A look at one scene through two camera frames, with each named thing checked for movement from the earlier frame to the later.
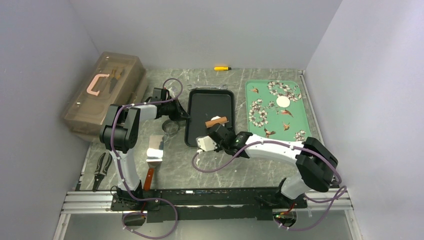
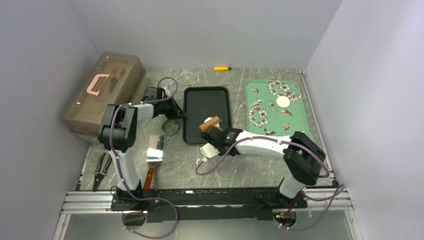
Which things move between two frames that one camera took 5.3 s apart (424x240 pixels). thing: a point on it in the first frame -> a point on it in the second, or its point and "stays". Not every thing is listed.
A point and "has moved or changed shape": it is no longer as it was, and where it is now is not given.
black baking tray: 202,105 has moved or changed shape
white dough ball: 215,117 -> 207,119
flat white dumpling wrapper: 283,101 stays
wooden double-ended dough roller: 213,122 has moved or changed shape
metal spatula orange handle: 154,156 stays
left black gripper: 180,114 stays
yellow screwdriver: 222,68 stays
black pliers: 102,169 stays
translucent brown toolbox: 115,79 stays
